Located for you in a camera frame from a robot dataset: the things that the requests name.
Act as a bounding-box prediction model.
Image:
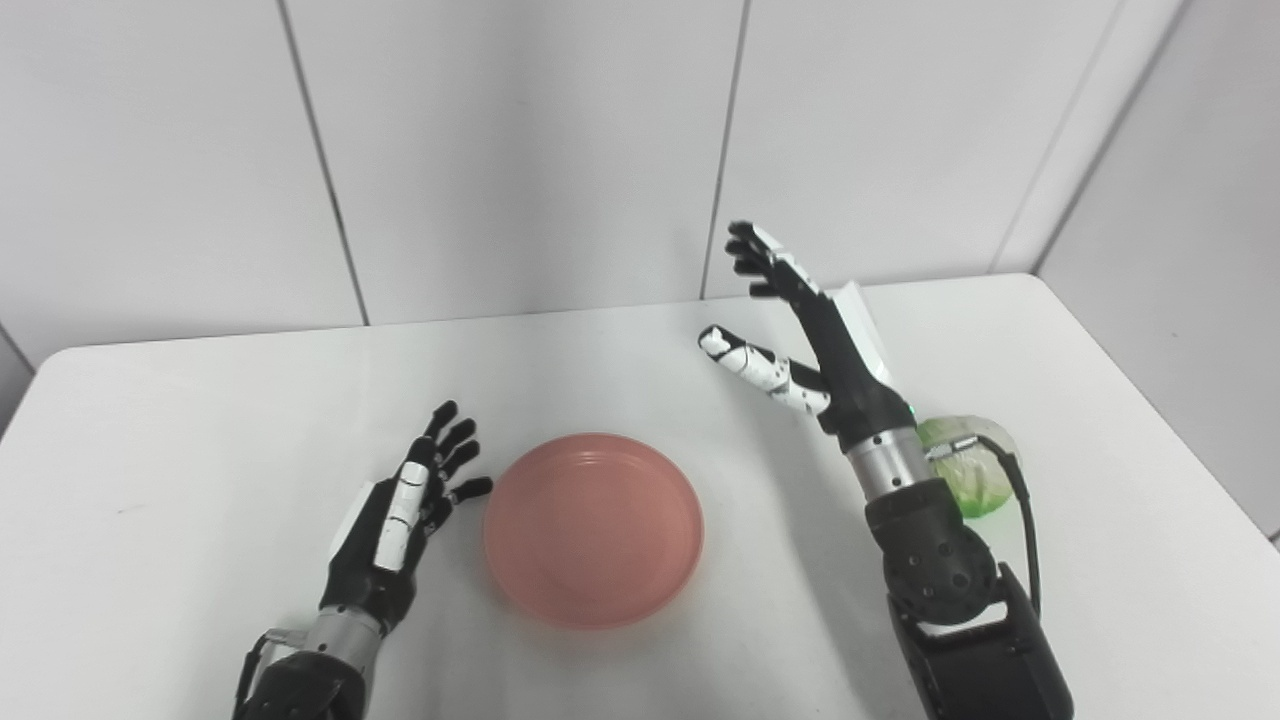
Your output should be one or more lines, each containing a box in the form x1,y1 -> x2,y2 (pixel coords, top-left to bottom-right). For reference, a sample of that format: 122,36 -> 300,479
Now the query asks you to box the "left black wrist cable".
232,628 -> 301,720

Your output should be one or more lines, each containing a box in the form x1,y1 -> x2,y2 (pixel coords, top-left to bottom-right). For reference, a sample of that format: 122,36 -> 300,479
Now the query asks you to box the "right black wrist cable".
928,434 -> 1043,616

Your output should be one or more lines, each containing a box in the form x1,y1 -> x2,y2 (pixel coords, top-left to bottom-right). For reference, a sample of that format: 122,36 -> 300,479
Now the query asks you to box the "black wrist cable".
232,628 -> 301,720
928,434 -> 1043,616

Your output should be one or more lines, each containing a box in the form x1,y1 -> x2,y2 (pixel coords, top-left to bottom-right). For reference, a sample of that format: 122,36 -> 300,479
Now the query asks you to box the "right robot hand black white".
698,221 -> 919,454

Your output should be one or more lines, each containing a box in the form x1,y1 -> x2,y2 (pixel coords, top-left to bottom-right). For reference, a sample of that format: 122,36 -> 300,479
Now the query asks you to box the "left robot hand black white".
318,401 -> 494,635

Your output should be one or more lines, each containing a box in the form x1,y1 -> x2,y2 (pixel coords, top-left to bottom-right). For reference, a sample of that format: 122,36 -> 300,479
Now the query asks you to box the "pink plate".
483,432 -> 706,631

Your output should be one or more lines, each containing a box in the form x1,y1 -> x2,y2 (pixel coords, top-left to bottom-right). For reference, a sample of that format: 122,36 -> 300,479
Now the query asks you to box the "green white cabbage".
916,412 -> 1021,518

